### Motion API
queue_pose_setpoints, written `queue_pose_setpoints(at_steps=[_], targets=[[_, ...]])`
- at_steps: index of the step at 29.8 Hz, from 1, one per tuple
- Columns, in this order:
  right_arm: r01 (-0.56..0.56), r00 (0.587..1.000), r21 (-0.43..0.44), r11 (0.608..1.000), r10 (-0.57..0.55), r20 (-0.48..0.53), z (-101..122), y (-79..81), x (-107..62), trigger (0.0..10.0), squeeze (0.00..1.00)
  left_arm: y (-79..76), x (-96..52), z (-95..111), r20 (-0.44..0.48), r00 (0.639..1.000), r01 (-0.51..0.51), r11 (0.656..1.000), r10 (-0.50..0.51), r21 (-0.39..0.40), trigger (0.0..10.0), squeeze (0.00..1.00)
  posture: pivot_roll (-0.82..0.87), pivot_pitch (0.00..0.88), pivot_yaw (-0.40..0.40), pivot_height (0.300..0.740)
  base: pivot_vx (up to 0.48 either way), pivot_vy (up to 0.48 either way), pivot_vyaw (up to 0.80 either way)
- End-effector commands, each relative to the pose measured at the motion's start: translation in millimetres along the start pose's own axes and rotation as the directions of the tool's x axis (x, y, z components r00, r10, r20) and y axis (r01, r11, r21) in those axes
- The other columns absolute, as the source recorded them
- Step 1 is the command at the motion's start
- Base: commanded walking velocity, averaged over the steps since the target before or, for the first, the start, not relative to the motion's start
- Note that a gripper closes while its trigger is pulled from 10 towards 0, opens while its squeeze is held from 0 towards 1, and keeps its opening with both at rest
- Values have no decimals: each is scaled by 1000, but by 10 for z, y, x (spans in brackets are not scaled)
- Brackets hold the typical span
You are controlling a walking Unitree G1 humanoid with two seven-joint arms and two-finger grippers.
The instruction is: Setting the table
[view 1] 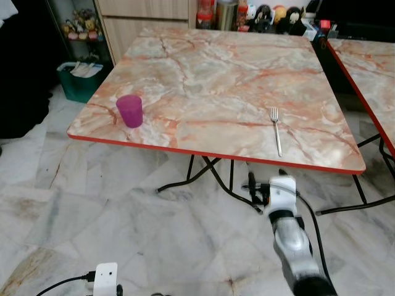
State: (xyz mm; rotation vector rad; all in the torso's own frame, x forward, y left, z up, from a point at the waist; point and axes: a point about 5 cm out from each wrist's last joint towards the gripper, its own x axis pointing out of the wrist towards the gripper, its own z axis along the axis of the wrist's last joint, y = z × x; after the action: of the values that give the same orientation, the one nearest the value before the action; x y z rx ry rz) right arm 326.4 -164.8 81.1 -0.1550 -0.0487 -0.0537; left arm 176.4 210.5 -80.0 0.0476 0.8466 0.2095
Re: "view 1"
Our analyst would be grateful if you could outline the silver metal fork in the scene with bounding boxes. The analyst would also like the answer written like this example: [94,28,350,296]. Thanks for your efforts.
[270,107,283,158]

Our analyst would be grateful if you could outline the black folding table legs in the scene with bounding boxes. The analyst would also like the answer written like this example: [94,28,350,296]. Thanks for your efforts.
[157,154,266,213]
[318,133,395,215]

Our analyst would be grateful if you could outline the marble top folding table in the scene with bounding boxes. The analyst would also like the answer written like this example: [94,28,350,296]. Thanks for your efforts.
[67,26,367,213]
[318,37,395,215]

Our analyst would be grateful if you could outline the purple plastic cup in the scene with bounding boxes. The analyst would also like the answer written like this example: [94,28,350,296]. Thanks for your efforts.
[116,94,144,129]

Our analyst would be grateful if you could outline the black plush toy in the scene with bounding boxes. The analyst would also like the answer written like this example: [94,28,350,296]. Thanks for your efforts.
[253,5,273,33]
[285,6,309,35]

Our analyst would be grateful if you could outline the small red jar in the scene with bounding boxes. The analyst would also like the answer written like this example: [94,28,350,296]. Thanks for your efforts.
[236,3,249,31]

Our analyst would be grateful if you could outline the steel tumbler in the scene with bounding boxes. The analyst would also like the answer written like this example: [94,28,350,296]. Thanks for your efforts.
[217,0,238,31]

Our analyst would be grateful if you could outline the red bottle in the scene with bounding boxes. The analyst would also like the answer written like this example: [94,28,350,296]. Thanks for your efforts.
[197,0,215,29]

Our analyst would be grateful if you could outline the large black panel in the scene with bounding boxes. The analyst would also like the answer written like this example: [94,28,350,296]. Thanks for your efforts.
[318,0,395,41]

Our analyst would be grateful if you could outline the green plastic bin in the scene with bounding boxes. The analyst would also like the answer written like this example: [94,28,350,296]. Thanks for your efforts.
[57,60,106,104]

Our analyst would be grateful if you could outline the light wooden cabinet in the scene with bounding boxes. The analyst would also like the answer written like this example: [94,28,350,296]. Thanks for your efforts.
[98,0,193,62]

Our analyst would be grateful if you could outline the white papers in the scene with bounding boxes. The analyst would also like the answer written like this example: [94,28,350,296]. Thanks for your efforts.
[69,60,102,78]

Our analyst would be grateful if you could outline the colourful toy figurines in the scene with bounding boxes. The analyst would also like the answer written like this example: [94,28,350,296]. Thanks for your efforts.
[67,9,103,41]

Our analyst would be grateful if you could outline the black metal shelf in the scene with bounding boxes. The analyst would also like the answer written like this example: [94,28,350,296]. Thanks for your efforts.
[46,0,113,66]

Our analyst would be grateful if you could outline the large black fabric bulk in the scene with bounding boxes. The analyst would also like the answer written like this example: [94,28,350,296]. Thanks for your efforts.
[0,0,57,140]

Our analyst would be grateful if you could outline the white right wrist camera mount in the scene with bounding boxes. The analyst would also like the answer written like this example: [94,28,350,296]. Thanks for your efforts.
[262,177,298,216]

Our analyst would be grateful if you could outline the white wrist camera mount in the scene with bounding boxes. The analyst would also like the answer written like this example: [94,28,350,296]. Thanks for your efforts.
[262,177,298,216]
[93,263,119,296]

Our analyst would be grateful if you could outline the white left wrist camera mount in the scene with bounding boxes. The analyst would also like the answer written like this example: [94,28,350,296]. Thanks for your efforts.
[93,263,119,296]

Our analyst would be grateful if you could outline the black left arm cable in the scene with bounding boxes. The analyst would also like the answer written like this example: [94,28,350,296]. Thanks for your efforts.
[35,271,96,296]

